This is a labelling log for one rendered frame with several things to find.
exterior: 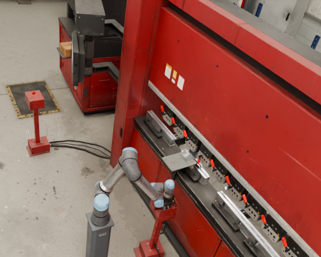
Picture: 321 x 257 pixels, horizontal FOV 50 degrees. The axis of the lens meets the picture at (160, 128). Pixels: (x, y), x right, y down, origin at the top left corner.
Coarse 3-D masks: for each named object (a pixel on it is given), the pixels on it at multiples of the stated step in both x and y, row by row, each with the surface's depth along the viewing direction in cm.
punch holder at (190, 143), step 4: (188, 132) 305; (192, 132) 300; (188, 136) 306; (192, 136) 301; (192, 140) 302; (196, 140) 297; (188, 144) 308; (192, 144) 303; (196, 144) 298; (200, 144) 301; (192, 148) 304; (196, 148) 301
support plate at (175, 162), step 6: (168, 156) 310; (174, 156) 311; (180, 156) 313; (168, 162) 303; (174, 162) 305; (180, 162) 306; (186, 162) 307; (192, 162) 309; (174, 168) 299; (180, 168) 300
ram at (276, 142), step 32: (160, 32) 311; (192, 32) 272; (160, 64) 322; (192, 64) 281; (224, 64) 248; (160, 96) 334; (192, 96) 290; (224, 96) 255; (256, 96) 228; (288, 96) 210; (224, 128) 263; (256, 128) 234; (288, 128) 211; (320, 128) 192; (256, 160) 240; (288, 160) 216; (320, 160) 196; (288, 192) 221; (320, 192) 201; (288, 224) 227; (320, 224) 205; (320, 256) 210
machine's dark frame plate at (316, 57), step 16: (224, 0) 267; (240, 16) 242; (208, 32) 268; (272, 32) 226; (304, 48) 212; (256, 64) 233; (320, 64) 197; (272, 80) 225; (304, 96) 207; (320, 112) 199
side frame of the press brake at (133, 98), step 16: (128, 0) 307; (144, 0) 291; (160, 0) 299; (128, 16) 313; (144, 16) 300; (128, 32) 319; (144, 32) 310; (128, 48) 326; (144, 48) 321; (128, 64) 332; (144, 64) 333; (128, 80) 339; (144, 80) 345; (128, 96) 347; (144, 96) 358; (128, 112) 360; (144, 112) 372; (160, 112) 386; (128, 128) 375; (112, 144) 411; (128, 144) 391; (112, 160) 422
